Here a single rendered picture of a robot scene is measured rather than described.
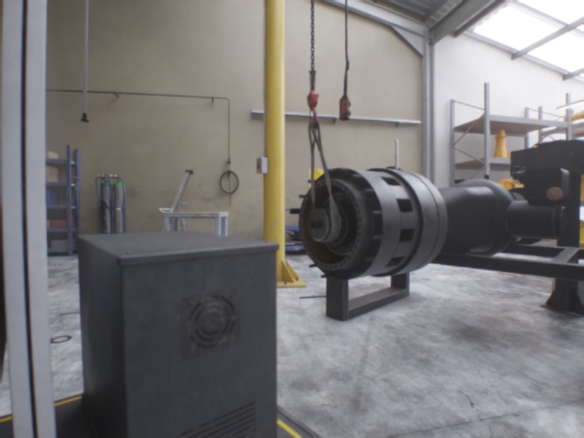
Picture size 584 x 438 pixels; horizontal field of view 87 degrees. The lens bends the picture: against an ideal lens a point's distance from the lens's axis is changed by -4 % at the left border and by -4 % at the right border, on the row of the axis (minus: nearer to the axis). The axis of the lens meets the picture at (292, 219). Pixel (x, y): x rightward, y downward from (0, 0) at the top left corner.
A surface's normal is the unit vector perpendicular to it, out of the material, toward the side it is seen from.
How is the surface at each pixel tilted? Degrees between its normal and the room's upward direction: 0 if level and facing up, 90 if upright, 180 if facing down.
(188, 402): 90
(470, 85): 90
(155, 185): 90
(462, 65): 90
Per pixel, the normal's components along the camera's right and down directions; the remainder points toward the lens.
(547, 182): -0.79, 0.02
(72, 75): 0.20, 0.03
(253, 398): 0.65, 0.02
